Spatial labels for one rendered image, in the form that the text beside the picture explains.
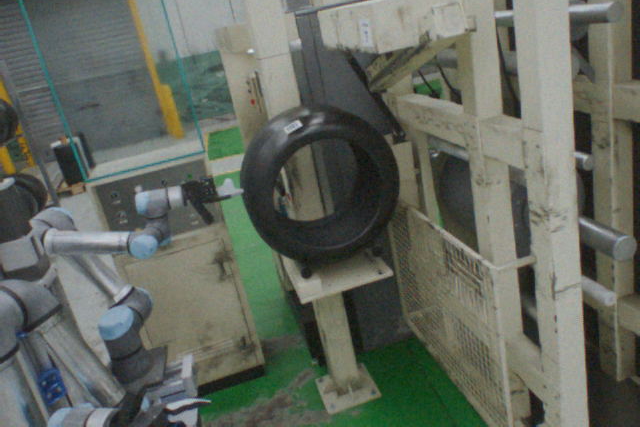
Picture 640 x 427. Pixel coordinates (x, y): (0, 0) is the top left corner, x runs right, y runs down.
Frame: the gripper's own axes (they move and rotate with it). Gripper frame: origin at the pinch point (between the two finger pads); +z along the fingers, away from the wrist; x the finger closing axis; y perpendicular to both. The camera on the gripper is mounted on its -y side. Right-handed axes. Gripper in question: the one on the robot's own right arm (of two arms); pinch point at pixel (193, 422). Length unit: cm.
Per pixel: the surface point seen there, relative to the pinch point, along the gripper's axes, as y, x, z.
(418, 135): -34, -144, 35
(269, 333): 81, -191, -76
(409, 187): -13, -142, 28
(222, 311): 42, -140, -74
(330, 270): 11, -110, -3
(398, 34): -73, -77, 41
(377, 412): 90, -130, 2
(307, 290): 11, -90, -6
